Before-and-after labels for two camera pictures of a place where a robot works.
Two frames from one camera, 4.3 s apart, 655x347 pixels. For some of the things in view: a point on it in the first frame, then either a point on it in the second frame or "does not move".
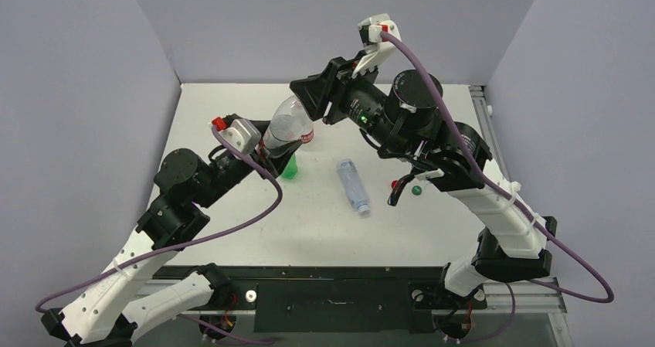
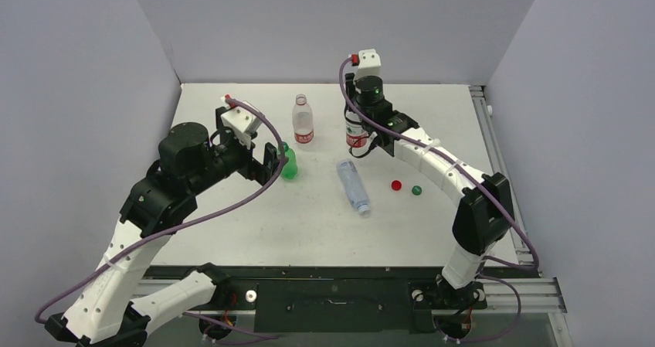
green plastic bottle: [290, 170] does not move
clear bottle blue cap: [354, 185] does not move
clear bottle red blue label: [291, 124] to [355, 135]
